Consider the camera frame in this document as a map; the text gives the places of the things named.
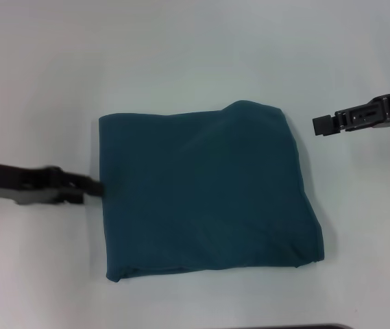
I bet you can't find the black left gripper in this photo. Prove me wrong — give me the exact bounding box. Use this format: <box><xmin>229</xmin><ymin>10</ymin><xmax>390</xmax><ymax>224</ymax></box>
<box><xmin>0</xmin><ymin>158</ymin><xmax>106</xmax><ymax>207</ymax></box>

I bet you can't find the teal T-shirt with FREE print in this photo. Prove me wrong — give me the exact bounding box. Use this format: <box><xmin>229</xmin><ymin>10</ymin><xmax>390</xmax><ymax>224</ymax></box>
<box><xmin>98</xmin><ymin>99</ymin><xmax>327</xmax><ymax>284</ymax></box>

